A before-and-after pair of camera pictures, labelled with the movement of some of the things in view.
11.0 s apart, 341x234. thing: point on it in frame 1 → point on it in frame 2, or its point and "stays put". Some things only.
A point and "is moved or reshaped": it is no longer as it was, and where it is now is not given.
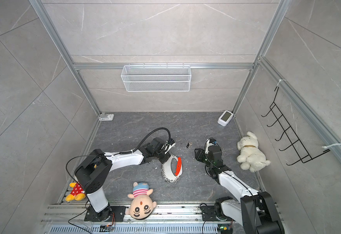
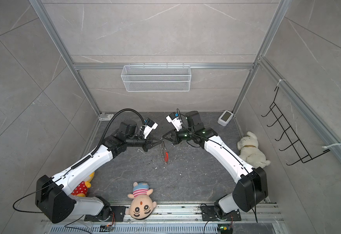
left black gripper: x=167 y=157 → x=149 y=143
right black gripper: x=199 y=155 → x=177 y=140
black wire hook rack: x=295 y=142 stays put
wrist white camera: x=169 y=144 → x=150 y=126
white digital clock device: x=225 y=118 stays put
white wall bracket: x=106 y=117 stays put
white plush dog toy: x=251 y=158 stays put
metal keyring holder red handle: x=166 y=169 is moved or reshaped
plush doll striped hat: x=142 y=205 stays put
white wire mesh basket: x=156 y=78 stays put
